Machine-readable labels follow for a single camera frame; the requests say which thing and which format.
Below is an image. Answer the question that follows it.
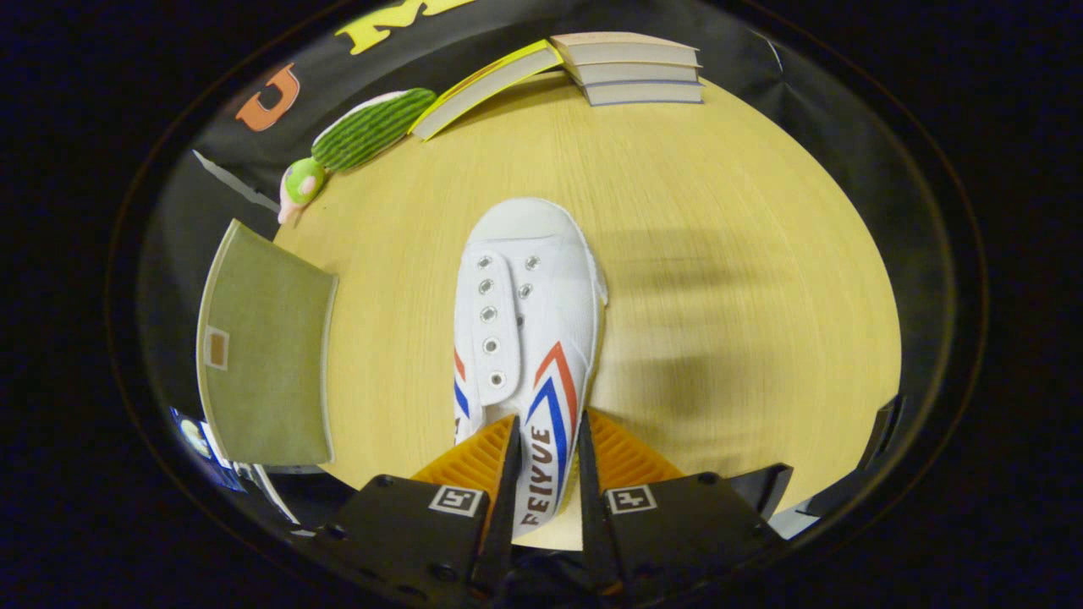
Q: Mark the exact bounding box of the beige fabric storage box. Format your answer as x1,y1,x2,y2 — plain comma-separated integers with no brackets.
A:
196,218,339,466

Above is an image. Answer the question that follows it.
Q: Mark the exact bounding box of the yellow book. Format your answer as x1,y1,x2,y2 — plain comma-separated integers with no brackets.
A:
409,40,563,141

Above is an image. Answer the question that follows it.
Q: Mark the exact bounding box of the grey paperback book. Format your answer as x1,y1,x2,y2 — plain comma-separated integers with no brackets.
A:
565,61,703,86
582,80,705,107

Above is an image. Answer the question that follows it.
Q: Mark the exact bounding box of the tan cover book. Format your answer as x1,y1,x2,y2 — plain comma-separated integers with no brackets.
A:
548,31,701,67

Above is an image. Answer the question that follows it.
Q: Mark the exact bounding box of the black table edge clamp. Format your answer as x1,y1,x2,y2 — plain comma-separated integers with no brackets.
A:
863,396,904,475

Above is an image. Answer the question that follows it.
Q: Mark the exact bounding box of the watermelon slice plush toy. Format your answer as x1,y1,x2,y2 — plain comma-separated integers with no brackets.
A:
311,87,438,173

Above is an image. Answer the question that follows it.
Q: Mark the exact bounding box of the black backdrop cloth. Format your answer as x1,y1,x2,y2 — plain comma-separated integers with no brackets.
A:
140,0,953,407

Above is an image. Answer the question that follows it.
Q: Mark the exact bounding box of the pink and green plush toy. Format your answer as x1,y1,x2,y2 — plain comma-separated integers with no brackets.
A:
278,156,328,226

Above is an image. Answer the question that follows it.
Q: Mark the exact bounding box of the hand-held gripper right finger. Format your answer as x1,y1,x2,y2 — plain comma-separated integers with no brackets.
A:
577,409,786,606

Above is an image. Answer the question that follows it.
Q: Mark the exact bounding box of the white striped canvas shoe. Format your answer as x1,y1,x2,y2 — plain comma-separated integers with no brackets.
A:
453,197,608,539

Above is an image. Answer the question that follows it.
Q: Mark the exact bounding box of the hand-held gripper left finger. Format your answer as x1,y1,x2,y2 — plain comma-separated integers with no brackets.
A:
313,414,524,609

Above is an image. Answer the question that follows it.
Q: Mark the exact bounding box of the dark computer screen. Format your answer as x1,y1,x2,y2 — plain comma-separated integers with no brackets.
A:
169,408,246,493

